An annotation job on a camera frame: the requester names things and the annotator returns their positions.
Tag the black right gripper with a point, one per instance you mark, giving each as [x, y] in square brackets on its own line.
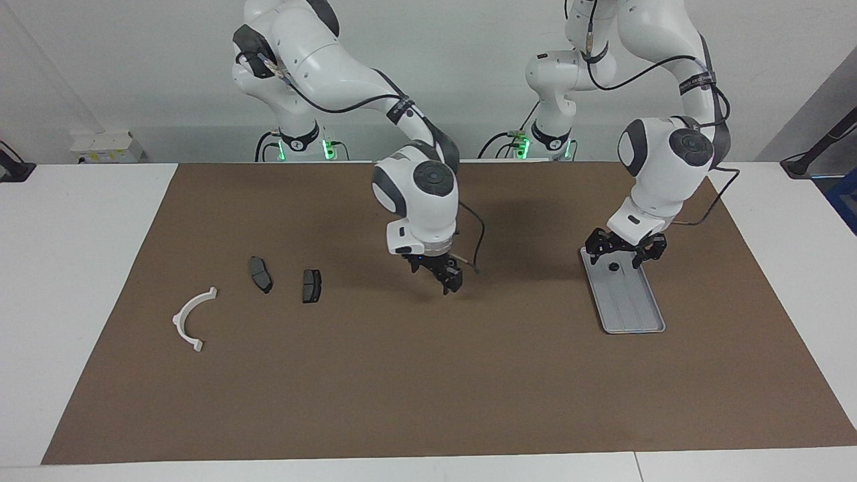
[432, 261]

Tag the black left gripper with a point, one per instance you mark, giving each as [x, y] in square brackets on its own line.
[628, 244]

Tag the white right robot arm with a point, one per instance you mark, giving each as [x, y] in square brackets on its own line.
[321, 47]

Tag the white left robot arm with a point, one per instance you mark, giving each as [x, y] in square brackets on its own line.
[663, 167]

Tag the silver metal tray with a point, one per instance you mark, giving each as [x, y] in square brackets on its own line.
[629, 301]

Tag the brown table mat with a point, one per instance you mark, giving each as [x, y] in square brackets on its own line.
[428, 402]

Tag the dark grey rectangular brake pad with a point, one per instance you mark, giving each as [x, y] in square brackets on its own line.
[311, 286]

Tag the dark grey curved brake pad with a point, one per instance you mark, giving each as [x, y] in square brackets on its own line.
[260, 273]

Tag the black stand foot with pole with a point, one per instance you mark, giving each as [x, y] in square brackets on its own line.
[800, 164]

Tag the blue crate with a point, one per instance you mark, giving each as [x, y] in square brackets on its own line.
[845, 201]

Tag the white cardboard box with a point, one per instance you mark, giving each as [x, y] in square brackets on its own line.
[107, 147]

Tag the white curved plastic bracket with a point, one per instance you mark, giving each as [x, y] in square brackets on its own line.
[182, 314]

